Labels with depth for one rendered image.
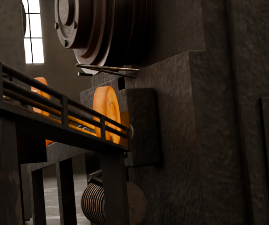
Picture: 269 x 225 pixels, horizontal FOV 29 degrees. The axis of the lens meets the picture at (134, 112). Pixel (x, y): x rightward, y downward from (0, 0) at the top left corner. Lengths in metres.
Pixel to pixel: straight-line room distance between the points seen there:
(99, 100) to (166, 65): 0.36
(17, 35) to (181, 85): 3.18
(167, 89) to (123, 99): 0.14
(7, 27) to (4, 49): 0.20
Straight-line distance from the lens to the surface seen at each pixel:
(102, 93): 1.27
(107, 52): 1.72
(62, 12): 1.86
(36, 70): 12.20
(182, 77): 1.47
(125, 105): 1.58
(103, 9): 1.70
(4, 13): 4.57
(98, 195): 1.41
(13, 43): 4.53
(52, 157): 2.41
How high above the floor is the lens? 0.64
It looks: 3 degrees up
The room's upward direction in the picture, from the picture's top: 5 degrees counter-clockwise
